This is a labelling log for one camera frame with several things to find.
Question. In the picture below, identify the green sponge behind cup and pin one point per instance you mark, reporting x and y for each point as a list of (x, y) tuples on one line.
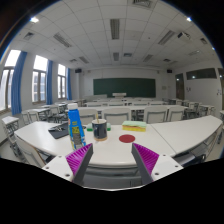
[(90, 126)]

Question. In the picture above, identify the white chair far right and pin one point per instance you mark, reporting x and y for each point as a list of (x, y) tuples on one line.
[(175, 113)]

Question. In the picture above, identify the white chair left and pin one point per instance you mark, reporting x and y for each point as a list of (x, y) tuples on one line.
[(87, 115)]

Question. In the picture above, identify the blue curtain left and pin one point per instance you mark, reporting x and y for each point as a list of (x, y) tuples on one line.
[(16, 84)]

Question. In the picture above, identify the green chalkboard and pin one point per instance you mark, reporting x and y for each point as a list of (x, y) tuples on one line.
[(132, 87)]

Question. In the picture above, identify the red round coaster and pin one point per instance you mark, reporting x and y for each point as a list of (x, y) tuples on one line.
[(127, 138)]

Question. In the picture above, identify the blue plastic bottle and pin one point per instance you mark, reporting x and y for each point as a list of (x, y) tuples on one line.
[(75, 128)]

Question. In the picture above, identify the white chair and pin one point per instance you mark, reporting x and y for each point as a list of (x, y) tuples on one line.
[(175, 113), (155, 114), (87, 115), (116, 116)]

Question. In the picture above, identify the blue curtain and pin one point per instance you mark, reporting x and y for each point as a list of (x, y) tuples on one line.
[(16, 84), (49, 82)]

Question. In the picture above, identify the white chair centre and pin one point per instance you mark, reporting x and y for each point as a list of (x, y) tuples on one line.
[(116, 116)]

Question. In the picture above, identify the dark cup with tan base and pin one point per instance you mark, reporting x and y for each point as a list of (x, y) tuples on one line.
[(100, 134)]

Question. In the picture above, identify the white curved desk right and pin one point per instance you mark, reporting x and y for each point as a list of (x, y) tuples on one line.
[(184, 135)]

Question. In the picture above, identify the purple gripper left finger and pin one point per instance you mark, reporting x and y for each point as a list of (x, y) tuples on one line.
[(78, 162)]

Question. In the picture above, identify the blue curtain middle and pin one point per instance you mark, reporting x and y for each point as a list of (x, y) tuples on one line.
[(49, 82)]

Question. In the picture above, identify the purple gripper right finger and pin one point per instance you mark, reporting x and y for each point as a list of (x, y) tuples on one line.
[(146, 160)]

